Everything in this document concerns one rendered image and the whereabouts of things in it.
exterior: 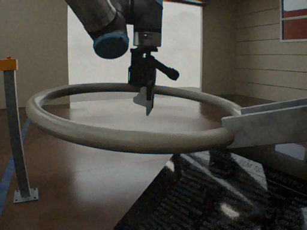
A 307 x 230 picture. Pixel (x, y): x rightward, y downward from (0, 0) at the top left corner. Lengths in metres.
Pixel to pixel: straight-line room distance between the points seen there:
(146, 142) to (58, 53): 6.47
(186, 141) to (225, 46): 8.70
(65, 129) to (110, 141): 0.07
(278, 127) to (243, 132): 0.05
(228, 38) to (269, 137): 8.79
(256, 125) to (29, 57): 6.55
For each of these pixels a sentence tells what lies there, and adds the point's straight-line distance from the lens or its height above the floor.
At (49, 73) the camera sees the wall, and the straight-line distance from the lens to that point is 6.71.
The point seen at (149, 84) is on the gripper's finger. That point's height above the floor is 0.94.
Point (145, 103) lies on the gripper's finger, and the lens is 0.73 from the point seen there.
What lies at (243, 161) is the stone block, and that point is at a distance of 0.53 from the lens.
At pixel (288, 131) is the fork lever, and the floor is 0.91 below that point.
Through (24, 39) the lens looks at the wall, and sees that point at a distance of 6.79.
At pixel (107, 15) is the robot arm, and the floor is 1.11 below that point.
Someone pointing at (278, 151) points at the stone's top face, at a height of 0.81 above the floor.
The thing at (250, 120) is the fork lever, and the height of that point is 0.92.
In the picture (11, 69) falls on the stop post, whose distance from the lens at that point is 1.77.
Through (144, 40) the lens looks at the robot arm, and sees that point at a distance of 0.71.
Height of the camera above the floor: 0.99
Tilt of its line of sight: 12 degrees down
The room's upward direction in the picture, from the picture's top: straight up
